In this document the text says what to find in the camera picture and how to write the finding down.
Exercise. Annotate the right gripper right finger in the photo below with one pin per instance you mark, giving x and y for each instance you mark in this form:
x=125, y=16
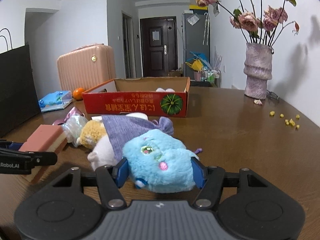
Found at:
x=210, y=182

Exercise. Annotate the black paper shopping bag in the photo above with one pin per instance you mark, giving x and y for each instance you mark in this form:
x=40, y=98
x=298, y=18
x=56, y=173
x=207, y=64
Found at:
x=19, y=101

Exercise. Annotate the orange tangerine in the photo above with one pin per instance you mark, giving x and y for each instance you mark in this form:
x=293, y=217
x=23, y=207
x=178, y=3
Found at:
x=77, y=94

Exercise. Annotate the grey refrigerator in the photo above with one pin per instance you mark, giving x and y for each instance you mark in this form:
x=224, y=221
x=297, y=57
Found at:
x=195, y=39

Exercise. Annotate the blue tissue pack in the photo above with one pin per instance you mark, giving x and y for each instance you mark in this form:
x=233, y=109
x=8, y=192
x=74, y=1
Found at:
x=55, y=101

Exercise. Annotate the fallen rose petal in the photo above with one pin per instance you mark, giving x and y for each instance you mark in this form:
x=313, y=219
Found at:
x=258, y=102

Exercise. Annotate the lilac fluffy headband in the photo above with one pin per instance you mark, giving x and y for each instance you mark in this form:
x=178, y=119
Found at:
x=165, y=90

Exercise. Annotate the pink layered sponge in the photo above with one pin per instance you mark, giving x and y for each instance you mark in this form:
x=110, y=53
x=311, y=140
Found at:
x=46, y=138

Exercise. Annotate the pale green mesh ball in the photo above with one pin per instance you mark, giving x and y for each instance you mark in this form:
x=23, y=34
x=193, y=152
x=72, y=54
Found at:
x=73, y=127

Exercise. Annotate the scattered yellow corn kernels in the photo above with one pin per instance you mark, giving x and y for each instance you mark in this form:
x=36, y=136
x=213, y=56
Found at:
x=292, y=122

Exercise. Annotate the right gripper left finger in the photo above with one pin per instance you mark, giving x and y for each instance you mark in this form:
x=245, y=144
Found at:
x=109, y=181

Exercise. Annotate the light blue plush toy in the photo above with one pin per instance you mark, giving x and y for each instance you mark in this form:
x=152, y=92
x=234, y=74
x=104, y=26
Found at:
x=159, y=163

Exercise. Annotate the small cardboard box on floor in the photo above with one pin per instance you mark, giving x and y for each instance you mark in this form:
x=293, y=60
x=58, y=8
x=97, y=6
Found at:
x=176, y=73

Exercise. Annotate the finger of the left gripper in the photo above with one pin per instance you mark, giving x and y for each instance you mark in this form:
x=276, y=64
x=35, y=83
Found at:
x=15, y=146
x=34, y=158

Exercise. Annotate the pink ribbed suitcase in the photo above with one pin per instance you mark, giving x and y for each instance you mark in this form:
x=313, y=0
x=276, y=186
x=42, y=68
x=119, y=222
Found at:
x=86, y=67

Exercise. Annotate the purple textured vase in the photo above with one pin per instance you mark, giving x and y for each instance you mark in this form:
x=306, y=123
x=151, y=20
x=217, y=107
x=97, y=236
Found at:
x=258, y=68

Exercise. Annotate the yellow blue umbrella pile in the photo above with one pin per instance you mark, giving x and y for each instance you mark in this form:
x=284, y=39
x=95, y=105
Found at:
x=198, y=62

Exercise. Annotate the yellow box on fridge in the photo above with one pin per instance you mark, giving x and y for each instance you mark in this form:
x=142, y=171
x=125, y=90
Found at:
x=196, y=7

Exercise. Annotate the pink satin scrunchie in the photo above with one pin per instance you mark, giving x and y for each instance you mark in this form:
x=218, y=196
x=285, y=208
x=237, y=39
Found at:
x=72, y=112

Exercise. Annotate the yellow white plush cat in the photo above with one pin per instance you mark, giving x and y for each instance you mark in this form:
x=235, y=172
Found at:
x=102, y=151

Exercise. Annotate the dried pink roses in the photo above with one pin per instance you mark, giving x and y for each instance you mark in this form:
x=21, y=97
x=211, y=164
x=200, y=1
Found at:
x=264, y=26

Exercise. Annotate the red cardboard box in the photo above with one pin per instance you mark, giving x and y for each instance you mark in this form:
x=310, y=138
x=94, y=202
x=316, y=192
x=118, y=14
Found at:
x=118, y=96

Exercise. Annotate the purple knitted pouch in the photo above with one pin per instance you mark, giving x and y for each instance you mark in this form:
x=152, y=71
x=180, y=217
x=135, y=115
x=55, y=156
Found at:
x=122, y=128

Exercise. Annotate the dark brown door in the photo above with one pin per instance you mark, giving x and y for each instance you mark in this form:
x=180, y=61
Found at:
x=159, y=46

